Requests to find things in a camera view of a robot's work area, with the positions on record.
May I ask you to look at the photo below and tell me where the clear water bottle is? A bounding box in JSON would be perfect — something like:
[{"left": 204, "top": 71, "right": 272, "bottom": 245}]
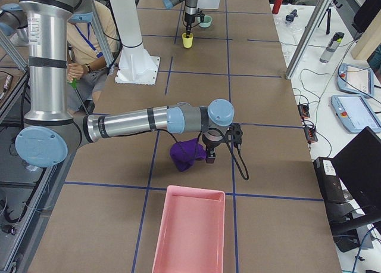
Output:
[{"left": 319, "top": 32, "right": 345, "bottom": 63}]

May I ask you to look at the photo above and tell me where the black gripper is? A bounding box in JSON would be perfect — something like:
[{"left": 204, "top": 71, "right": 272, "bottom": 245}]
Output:
[
  {"left": 184, "top": 13, "right": 196, "bottom": 36},
  {"left": 202, "top": 129, "right": 224, "bottom": 164}
]

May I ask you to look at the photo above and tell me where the pink plastic tray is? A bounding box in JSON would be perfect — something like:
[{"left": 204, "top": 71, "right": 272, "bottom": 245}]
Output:
[{"left": 152, "top": 185, "right": 226, "bottom": 272}]

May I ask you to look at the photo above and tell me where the aluminium frame post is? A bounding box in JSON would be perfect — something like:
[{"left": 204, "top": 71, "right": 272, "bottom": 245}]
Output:
[{"left": 285, "top": 0, "right": 331, "bottom": 80}]

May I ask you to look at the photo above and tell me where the pale green ceramic bowl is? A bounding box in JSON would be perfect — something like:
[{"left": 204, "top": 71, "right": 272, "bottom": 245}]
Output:
[{"left": 198, "top": 15, "right": 213, "bottom": 29}]

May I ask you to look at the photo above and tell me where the teach pendant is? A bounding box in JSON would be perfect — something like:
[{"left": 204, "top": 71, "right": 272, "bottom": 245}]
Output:
[
  {"left": 337, "top": 63, "right": 374, "bottom": 98},
  {"left": 330, "top": 94, "right": 380, "bottom": 134}
]

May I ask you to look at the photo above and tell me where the black camera cable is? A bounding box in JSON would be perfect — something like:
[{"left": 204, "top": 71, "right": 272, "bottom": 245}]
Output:
[{"left": 213, "top": 126, "right": 250, "bottom": 181}]

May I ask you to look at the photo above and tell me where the yellow plastic cup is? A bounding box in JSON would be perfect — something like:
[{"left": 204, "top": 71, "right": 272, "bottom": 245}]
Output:
[{"left": 182, "top": 32, "right": 193, "bottom": 49}]

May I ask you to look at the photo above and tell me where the green handled tool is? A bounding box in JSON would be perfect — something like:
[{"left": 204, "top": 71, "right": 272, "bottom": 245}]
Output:
[{"left": 69, "top": 78, "right": 89, "bottom": 115}]

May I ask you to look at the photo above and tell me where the black monitor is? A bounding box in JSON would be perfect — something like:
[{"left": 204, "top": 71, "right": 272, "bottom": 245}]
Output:
[{"left": 313, "top": 127, "right": 380, "bottom": 252}]

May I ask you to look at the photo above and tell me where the seated person in beige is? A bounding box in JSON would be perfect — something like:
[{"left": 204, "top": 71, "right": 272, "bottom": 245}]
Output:
[{"left": 65, "top": 0, "right": 120, "bottom": 113}]

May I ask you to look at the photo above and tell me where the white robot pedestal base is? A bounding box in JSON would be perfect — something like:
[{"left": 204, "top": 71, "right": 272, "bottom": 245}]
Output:
[{"left": 110, "top": 0, "right": 160, "bottom": 85}]

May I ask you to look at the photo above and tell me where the teach pendant near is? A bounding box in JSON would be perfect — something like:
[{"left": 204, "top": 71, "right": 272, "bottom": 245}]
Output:
[{"left": 330, "top": 94, "right": 380, "bottom": 134}]

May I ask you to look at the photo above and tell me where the teach pendant far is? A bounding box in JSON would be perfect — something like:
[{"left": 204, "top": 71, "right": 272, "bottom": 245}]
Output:
[{"left": 337, "top": 63, "right": 374, "bottom": 98}]

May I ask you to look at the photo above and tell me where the purple microfiber cloth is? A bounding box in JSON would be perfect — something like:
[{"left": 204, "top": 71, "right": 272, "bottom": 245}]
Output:
[{"left": 170, "top": 138, "right": 206, "bottom": 172}]

